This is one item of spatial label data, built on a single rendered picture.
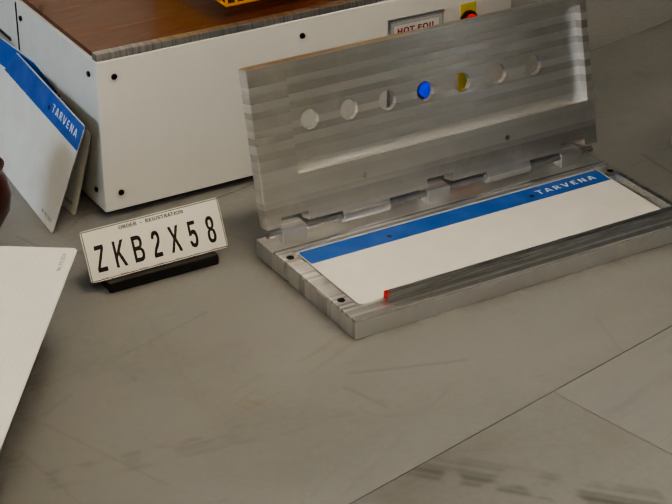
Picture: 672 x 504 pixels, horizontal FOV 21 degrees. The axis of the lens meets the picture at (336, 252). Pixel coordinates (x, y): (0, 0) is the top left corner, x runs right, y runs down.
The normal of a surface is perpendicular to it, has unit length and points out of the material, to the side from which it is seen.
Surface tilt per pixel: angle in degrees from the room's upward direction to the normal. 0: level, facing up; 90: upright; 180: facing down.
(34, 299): 0
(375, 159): 77
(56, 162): 69
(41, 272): 0
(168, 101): 90
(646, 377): 0
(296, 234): 90
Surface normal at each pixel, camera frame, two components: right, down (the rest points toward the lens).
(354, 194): 0.50, 0.19
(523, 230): 0.00, -0.88
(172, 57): 0.51, 0.40
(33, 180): -0.84, -0.11
